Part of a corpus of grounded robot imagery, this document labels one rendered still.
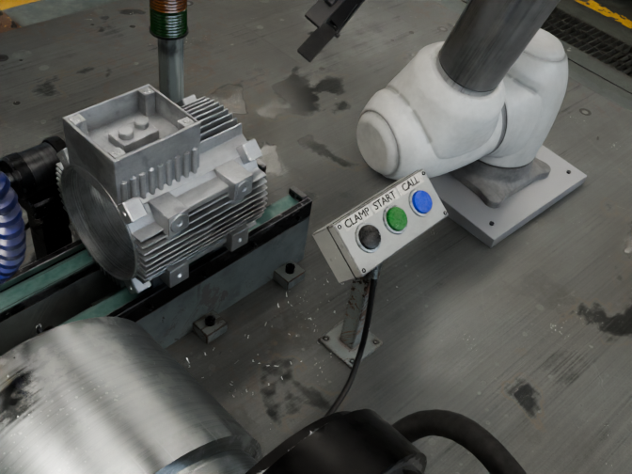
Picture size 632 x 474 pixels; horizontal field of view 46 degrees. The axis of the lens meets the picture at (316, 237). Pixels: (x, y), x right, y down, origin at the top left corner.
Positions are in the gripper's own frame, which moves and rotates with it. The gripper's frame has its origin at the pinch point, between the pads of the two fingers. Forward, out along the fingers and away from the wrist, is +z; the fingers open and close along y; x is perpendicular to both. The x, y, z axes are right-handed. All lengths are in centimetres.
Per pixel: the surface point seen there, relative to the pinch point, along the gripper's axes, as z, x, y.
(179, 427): 52, -24, -53
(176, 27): 13.1, 17.3, 2.4
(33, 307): 58, -1, -13
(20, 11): -2, 138, 199
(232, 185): 30.7, -10.3, -23.3
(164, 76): 18.8, 15.7, 10.6
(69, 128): 38.9, 7.0, -28.8
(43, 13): -8, 131, 199
